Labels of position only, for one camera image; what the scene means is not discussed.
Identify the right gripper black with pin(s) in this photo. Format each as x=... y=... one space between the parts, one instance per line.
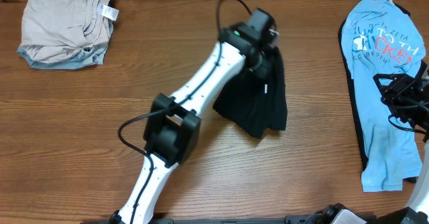
x=393 y=93

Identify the black t-shirt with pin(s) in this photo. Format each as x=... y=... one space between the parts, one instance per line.
x=255 y=104

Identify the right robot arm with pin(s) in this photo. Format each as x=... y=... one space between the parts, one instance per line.
x=414 y=208

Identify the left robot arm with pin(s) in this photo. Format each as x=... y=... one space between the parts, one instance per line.
x=173 y=123

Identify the black garment under blue shirt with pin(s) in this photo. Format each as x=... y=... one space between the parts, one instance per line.
x=378 y=37

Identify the folded light denim garment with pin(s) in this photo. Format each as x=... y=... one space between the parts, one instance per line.
x=86 y=57

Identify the folded beige garment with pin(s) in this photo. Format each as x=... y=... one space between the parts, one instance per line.
x=56 y=30

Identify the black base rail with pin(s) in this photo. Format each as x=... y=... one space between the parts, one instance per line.
x=291 y=219

